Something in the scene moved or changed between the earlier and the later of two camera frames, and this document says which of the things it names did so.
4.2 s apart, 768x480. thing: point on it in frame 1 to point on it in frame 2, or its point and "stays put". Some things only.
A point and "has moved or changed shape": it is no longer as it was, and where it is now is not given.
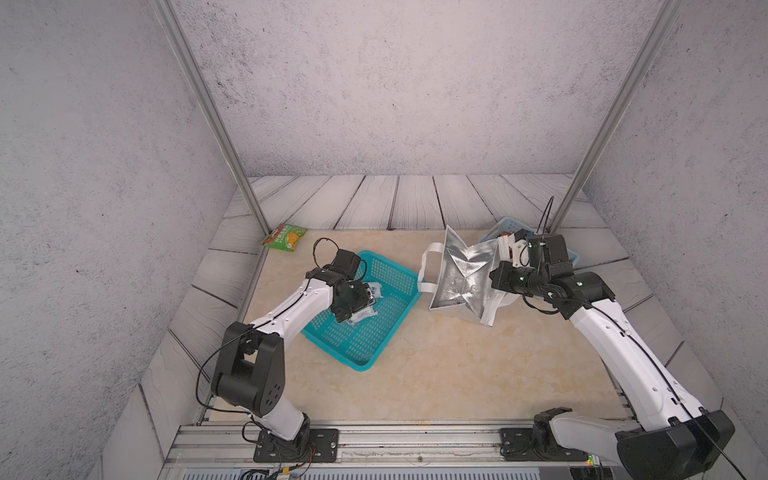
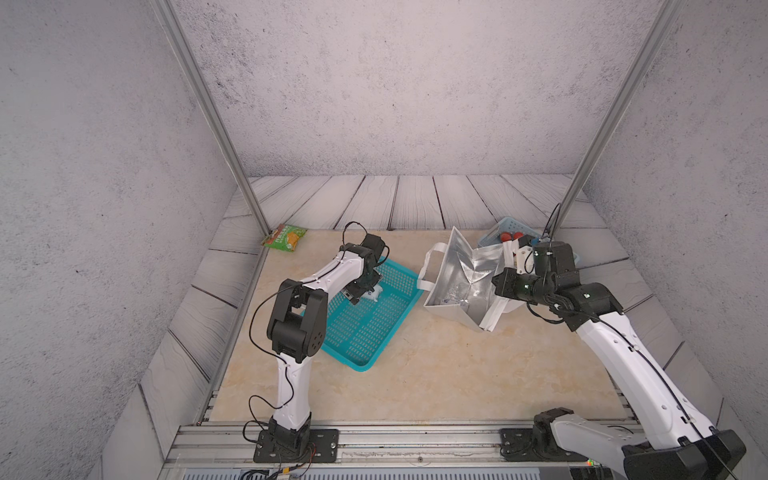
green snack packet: (284, 236) stays put
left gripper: (365, 298) to (354, 293)
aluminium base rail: (381, 451) stays put
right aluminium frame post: (619, 109) stays put
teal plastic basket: (360, 345) stays put
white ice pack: (361, 314) has moved or changed shape
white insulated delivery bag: (464, 278) has moved or changed shape
